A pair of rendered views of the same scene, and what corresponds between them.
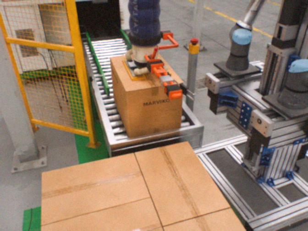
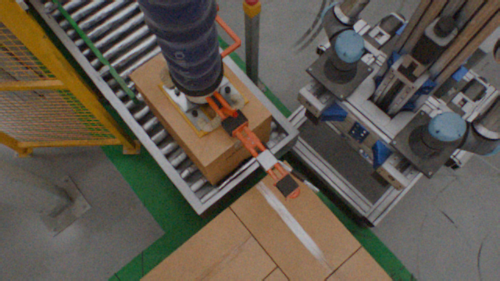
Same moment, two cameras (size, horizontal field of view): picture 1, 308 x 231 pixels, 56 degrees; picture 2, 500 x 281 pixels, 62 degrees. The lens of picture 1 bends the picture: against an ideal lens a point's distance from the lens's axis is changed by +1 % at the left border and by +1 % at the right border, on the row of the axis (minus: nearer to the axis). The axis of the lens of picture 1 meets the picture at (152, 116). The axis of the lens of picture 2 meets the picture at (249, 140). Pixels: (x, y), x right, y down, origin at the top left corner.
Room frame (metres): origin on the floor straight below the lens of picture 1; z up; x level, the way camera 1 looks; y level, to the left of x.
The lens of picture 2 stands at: (1.10, 0.15, 2.73)
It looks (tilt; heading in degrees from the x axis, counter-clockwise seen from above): 72 degrees down; 339
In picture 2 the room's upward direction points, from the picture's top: 2 degrees counter-clockwise
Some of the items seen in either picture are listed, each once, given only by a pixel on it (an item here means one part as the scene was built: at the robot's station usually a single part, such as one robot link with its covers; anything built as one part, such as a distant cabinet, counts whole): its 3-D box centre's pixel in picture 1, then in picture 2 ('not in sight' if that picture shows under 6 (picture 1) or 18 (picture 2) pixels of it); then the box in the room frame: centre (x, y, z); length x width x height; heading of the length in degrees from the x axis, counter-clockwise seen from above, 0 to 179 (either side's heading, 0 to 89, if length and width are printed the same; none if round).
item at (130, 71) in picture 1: (133, 67); (186, 104); (1.92, 0.14, 0.97); 0.34 x 0.10 x 0.05; 16
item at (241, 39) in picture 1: (240, 41); (347, 48); (1.78, -0.57, 1.20); 0.13 x 0.12 x 0.14; 172
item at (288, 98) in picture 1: (294, 93); (430, 139); (1.31, -0.75, 1.09); 0.15 x 0.15 x 0.10
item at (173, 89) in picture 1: (173, 91); (286, 186); (1.37, -0.11, 1.08); 0.08 x 0.07 x 0.05; 16
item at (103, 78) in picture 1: (91, 58); (55, 12); (2.98, 0.67, 0.60); 1.60 x 0.10 x 0.09; 17
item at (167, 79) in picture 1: (166, 81); (266, 161); (1.50, -0.08, 1.07); 0.07 x 0.07 x 0.04; 16
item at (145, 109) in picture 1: (144, 91); (204, 110); (1.95, 0.07, 0.75); 0.60 x 0.40 x 0.40; 17
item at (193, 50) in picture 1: (189, 96); (251, 54); (2.29, -0.35, 0.50); 0.07 x 0.07 x 1.00; 17
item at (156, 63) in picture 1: (155, 65); (234, 122); (1.70, -0.02, 1.08); 0.10 x 0.08 x 0.06; 106
